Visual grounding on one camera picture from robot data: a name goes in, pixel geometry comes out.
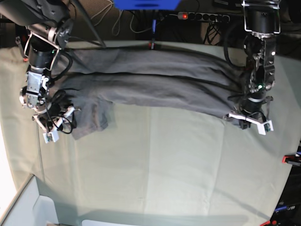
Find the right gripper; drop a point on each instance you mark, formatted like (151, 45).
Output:
(55, 112)

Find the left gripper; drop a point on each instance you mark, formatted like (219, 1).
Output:
(249, 110)

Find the grey t-shirt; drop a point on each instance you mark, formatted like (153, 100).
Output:
(100, 78)

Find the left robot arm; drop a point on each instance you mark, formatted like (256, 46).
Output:
(262, 24)

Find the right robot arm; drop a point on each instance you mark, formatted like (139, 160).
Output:
(48, 25)

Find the red black right clamp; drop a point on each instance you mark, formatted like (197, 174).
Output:
(293, 159)

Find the red black clamp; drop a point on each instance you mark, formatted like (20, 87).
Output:
(293, 159)
(153, 31)

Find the white power strip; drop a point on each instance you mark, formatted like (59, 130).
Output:
(203, 17)

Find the green table cloth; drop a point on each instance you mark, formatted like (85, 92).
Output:
(156, 166)

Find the red corner clamp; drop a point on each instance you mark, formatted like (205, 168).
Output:
(270, 223)

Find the red black centre clamp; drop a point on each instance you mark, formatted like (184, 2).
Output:
(153, 31)

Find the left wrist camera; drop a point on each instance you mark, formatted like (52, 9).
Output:
(264, 127)

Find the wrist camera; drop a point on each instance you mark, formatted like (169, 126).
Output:
(51, 136)
(264, 127)

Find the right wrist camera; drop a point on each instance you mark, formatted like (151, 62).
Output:
(51, 136)

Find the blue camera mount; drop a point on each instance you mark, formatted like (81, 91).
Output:
(146, 4)

